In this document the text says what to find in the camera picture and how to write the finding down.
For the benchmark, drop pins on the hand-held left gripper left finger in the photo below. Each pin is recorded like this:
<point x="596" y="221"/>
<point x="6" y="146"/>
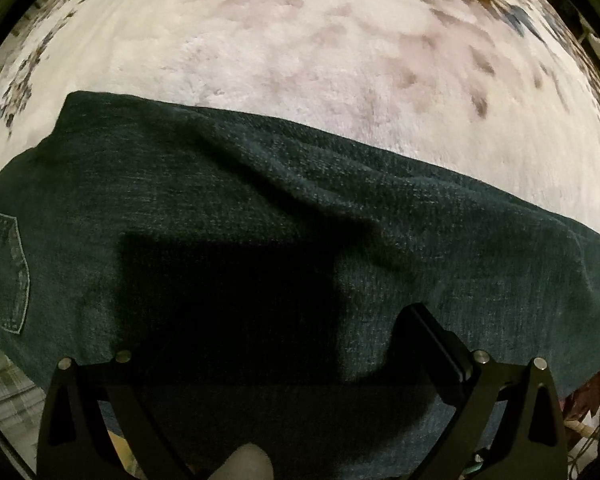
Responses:
<point x="130" y="400"/>

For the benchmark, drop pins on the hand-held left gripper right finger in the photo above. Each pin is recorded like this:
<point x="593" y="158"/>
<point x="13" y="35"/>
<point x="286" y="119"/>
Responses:
<point x="442" y="355"/>

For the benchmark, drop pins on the dark denim pants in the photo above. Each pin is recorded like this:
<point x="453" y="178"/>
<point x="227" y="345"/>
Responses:
<point x="260" y="200"/>

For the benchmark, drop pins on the white patterned plush blanket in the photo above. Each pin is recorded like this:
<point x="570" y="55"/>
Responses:
<point x="300" y="70"/>

